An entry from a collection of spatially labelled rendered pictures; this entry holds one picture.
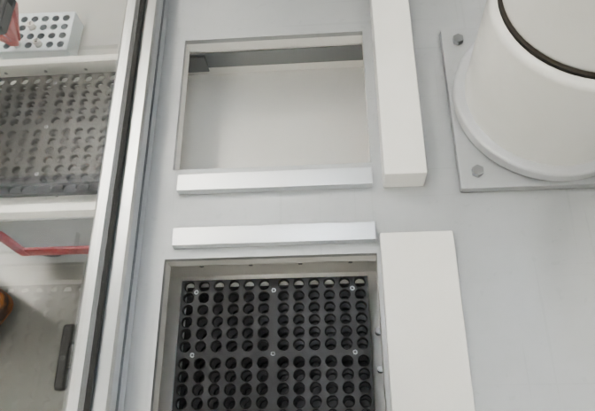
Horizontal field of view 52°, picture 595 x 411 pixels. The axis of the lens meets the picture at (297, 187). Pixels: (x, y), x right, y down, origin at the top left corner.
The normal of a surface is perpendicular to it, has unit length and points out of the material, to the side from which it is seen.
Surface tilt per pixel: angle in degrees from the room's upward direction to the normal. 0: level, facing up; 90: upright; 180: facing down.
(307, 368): 0
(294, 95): 0
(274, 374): 0
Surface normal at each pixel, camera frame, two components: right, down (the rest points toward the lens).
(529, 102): -0.66, 0.69
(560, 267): -0.07, -0.43
